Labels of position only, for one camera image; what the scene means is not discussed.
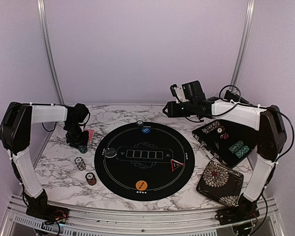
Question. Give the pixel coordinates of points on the red triangular marker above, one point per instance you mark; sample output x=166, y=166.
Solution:
x=175, y=164

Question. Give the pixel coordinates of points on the black poker chip case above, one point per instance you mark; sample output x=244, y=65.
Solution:
x=235, y=130

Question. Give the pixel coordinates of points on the floral fabric pouch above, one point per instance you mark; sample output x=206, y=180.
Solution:
x=220, y=184

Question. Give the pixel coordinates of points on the red poker chip stack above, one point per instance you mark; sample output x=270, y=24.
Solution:
x=91, y=179

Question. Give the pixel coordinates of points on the black white poker chip stack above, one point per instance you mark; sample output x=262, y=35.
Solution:
x=80, y=163

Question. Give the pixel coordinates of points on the orange big blind button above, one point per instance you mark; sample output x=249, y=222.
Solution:
x=141, y=185

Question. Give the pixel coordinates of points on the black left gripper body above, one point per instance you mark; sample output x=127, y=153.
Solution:
x=74, y=135

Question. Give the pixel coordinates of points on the round black poker mat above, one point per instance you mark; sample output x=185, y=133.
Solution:
x=144, y=157

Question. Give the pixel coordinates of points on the green fifty poker chip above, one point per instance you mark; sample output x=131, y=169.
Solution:
x=139, y=123

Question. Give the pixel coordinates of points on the silver dealer button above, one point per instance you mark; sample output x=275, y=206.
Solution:
x=110, y=152

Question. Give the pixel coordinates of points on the red playing card deck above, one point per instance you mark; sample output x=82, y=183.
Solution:
x=90, y=134

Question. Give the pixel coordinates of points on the green poker chip stack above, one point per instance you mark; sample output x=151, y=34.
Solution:
x=83, y=149

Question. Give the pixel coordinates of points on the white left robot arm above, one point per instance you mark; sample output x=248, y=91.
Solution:
x=15, y=133

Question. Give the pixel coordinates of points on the blue small blind button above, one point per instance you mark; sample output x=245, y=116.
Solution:
x=146, y=130

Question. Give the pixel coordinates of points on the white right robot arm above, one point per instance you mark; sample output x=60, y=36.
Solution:
x=269, y=151

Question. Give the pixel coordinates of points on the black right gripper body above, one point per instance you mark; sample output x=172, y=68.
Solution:
x=189, y=109

